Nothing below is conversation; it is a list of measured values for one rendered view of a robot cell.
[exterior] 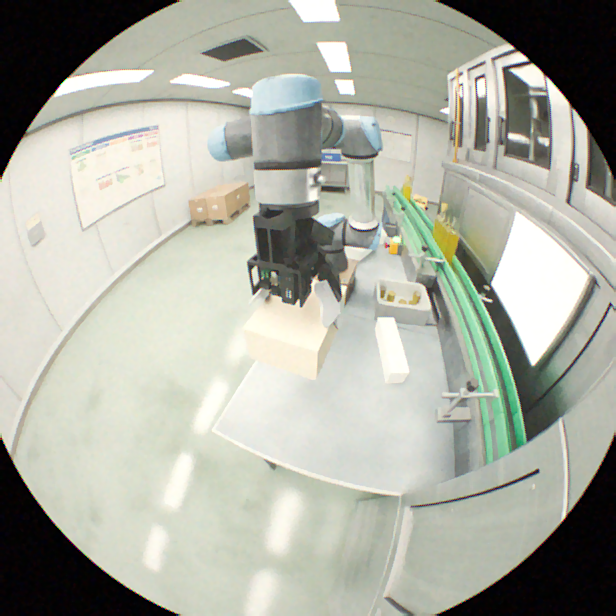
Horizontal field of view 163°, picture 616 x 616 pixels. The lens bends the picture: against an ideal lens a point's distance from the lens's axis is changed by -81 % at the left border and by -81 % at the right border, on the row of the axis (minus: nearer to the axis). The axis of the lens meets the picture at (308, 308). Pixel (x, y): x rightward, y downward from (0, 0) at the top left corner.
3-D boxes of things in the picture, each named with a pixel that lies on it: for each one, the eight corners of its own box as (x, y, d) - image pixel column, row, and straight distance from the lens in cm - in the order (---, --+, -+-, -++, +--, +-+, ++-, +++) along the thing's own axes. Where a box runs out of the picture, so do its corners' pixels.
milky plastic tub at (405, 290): (425, 326, 98) (432, 309, 93) (373, 318, 93) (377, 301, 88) (419, 299, 111) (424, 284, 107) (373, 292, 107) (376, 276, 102)
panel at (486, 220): (536, 373, 78) (596, 276, 68) (531, 373, 76) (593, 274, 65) (458, 237, 140) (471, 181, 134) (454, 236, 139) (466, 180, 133)
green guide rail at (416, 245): (421, 268, 109) (425, 253, 106) (419, 268, 109) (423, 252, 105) (386, 190, 273) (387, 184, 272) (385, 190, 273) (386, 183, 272)
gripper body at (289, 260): (251, 299, 32) (236, 212, 26) (279, 266, 37) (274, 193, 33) (304, 313, 29) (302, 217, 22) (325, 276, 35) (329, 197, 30)
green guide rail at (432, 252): (436, 271, 111) (440, 256, 108) (434, 270, 111) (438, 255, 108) (392, 191, 274) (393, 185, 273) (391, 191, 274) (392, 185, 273)
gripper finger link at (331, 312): (329, 350, 35) (294, 302, 31) (340, 323, 39) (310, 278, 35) (347, 347, 33) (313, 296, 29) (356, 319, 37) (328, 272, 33)
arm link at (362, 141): (348, 234, 105) (333, 112, 81) (382, 238, 103) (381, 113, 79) (343, 252, 96) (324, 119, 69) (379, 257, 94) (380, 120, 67)
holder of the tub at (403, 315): (436, 327, 101) (442, 313, 96) (373, 319, 94) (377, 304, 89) (428, 302, 113) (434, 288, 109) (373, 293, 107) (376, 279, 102)
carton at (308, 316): (251, 358, 41) (242, 328, 36) (288, 303, 51) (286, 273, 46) (316, 380, 38) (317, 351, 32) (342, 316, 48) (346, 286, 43)
